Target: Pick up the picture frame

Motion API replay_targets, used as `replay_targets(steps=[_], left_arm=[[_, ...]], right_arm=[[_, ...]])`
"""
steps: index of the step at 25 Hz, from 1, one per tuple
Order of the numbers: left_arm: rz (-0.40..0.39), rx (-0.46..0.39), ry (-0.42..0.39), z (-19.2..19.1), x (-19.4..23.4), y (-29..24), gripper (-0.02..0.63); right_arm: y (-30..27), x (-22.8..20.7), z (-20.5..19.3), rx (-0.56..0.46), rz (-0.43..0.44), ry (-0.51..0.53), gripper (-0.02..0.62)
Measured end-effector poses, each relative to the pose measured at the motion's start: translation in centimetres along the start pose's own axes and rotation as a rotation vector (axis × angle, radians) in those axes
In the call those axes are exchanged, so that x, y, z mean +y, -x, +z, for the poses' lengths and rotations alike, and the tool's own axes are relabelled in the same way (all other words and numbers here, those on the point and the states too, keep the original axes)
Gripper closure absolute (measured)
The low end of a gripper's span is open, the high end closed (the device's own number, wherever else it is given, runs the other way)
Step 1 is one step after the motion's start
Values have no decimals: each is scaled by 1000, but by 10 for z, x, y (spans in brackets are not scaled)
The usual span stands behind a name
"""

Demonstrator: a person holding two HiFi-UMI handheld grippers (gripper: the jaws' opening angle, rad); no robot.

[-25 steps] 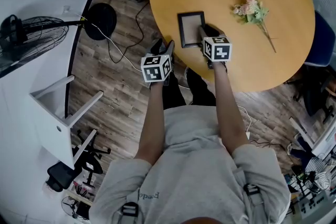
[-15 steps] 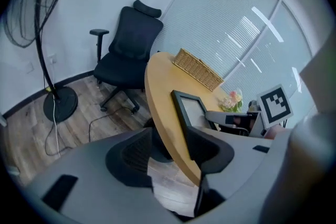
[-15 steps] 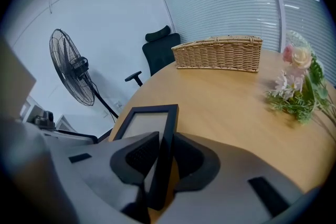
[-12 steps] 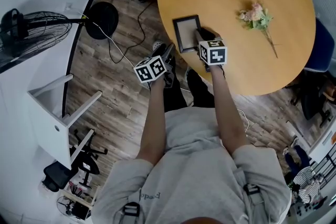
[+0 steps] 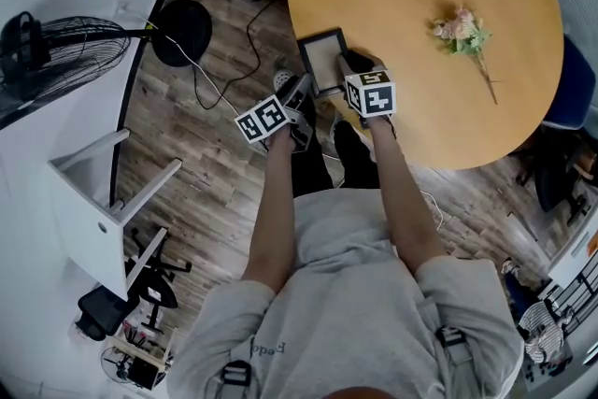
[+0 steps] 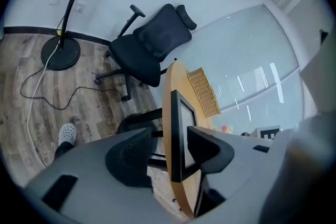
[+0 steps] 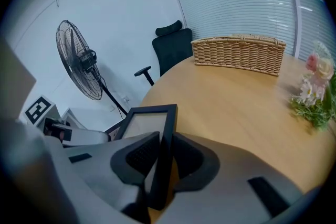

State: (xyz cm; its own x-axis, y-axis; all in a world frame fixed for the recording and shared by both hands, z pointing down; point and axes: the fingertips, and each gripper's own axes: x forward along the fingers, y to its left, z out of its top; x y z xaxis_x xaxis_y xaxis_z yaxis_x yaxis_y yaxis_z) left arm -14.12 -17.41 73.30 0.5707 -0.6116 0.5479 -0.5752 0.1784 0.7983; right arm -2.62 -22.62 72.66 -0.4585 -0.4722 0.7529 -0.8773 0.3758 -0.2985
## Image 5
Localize black swivel chair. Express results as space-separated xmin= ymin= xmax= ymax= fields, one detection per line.
xmin=77 ymin=226 xmax=192 ymax=342

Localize white fan cable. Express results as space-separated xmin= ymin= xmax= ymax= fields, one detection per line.
xmin=144 ymin=20 xmax=347 ymax=161

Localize person's left forearm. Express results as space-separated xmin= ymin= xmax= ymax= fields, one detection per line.
xmin=241 ymin=128 xmax=300 ymax=295

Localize blue chair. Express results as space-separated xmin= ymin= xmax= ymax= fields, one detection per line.
xmin=541 ymin=35 xmax=598 ymax=131

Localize grey strap with buckle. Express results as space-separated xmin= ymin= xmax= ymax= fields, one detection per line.
xmin=434 ymin=324 xmax=476 ymax=365
xmin=219 ymin=359 xmax=253 ymax=399

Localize wooden crate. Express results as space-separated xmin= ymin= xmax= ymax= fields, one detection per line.
xmin=107 ymin=326 xmax=175 ymax=392

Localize black picture frame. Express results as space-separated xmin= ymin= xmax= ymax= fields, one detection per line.
xmin=296 ymin=27 xmax=349 ymax=98

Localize person's grey perforated shoe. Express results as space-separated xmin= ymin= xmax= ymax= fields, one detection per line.
xmin=273 ymin=68 xmax=295 ymax=93

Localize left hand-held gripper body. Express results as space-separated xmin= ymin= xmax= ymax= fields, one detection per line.
xmin=235 ymin=93 xmax=317 ymax=154

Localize white side table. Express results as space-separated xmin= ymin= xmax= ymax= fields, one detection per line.
xmin=48 ymin=128 xmax=183 ymax=301

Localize black standing fan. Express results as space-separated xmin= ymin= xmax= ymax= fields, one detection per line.
xmin=0 ymin=0 xmax=214 ymax=121

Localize artificial flower sprig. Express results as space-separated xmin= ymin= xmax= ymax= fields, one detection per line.
xmin=430 ymin=6 xmax=501 ymax=106

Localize round wooden table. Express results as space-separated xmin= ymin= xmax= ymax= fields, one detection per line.
xmin=285 ymin=0 xmax=565 ymax=171

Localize person's black trousers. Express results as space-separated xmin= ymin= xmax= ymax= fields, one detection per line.
xmin=289 ymin=96 xmax=380 ymax=198

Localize person's right forearm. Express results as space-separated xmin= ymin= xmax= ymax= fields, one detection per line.
xmin=366 ymin=116 xmax=449 ymax=273

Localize white storage rack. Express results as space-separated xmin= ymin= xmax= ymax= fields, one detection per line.
xmin=546 ymin=219 xmax=598 ymax=342

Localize black floor cable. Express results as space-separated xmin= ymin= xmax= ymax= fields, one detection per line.
xmin=193 ymin=0 xmax=278 ymax=111

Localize white power strip cable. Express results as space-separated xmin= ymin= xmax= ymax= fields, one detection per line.
xmin=420 ymin=189 xmax=445 ymax=233

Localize person's grey shirt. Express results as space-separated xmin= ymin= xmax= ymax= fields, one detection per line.
xmin=165 ymin=188 xmax=525 ymax=399

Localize black mesh office chair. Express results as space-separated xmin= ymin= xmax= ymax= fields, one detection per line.
xmin=513 ymin=125 xmax=598 ymax=228

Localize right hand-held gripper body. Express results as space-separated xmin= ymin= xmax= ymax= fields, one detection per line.
xmin=344 ymin=68 xmax=397 ymax=130

